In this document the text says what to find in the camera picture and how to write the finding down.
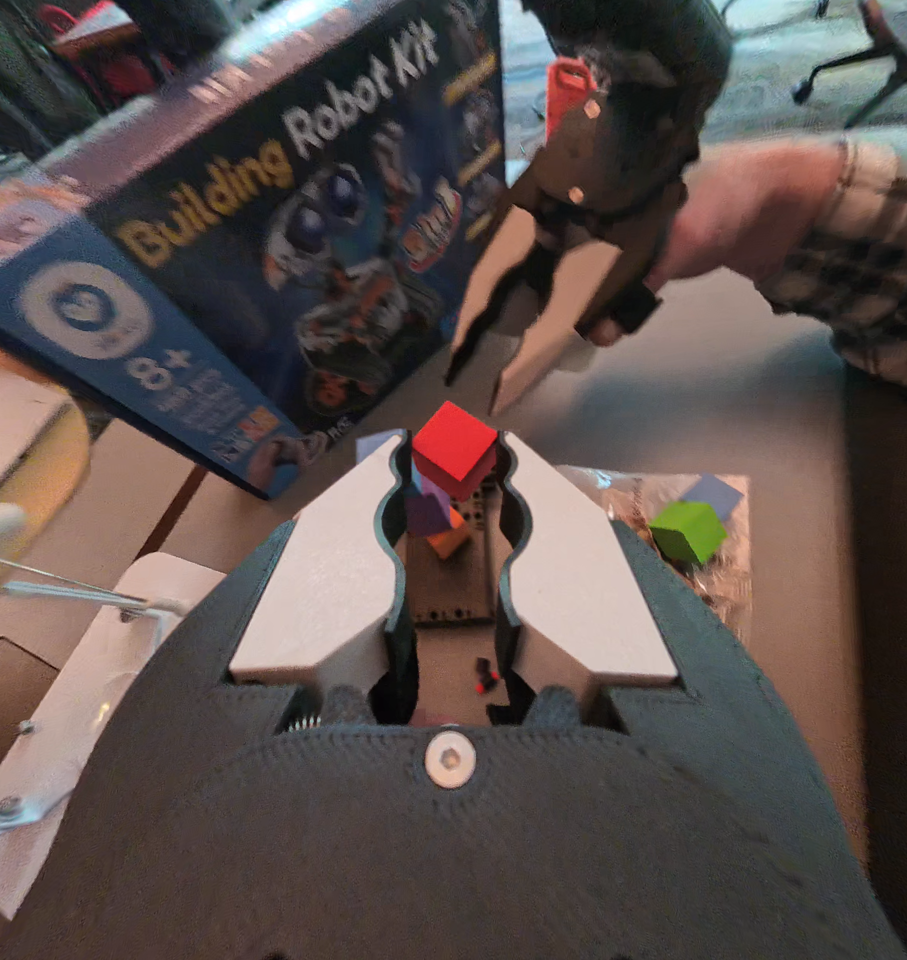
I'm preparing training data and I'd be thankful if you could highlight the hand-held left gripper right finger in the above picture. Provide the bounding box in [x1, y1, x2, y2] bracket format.
[489, 431, 681, 725]

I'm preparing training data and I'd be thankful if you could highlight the blue toy robot box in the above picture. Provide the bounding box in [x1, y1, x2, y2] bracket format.
[0, 0, 509, 502]

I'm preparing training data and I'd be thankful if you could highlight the orange plastic container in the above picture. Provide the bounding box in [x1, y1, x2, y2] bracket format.
[545, 57, 599, 145]

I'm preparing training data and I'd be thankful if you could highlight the person's right hand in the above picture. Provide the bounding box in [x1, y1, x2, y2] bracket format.
[588, 138, 846, 348]

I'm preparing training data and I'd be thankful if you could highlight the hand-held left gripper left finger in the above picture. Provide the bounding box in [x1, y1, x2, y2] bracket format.
[227, 429, 419, 725]

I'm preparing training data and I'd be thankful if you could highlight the green foam cube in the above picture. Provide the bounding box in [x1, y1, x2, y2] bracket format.
[647, 500, 728, 566]

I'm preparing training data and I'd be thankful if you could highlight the white book stand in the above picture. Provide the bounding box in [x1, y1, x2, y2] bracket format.
[0, 501, 228, 922]

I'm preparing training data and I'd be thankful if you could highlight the blue foam cube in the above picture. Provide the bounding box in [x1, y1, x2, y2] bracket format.
[355, 432, 404, 468]
[681, 473, 746, 526]

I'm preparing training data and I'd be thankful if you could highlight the person's right forearm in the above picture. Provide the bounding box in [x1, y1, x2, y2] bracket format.
[757, 126, 907, 395]

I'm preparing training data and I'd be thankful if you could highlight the orange foam cube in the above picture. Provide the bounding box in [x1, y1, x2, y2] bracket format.
[425, 525, 475, 562]

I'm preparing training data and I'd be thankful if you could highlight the black office chair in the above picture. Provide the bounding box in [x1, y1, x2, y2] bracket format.
[791, 0, 907, 130]

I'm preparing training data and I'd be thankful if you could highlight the clear bag of building parts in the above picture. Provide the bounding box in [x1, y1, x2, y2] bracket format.
[557, 463, 756, 642]

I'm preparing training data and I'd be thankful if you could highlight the black perforated building plate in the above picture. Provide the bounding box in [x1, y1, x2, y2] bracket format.
[407, 480, 501, 628]

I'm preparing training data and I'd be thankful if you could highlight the white instruction booklet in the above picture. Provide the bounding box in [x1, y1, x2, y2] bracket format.
[0, 352, 71, 505]

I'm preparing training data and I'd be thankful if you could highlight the red foam cube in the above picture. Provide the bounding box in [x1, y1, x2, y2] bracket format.
[410, 400, 499, 502]

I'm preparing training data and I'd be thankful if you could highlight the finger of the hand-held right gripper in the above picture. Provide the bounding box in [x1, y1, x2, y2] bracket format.
[443, 204, 545, 387]
[488, 241, 626, 418]

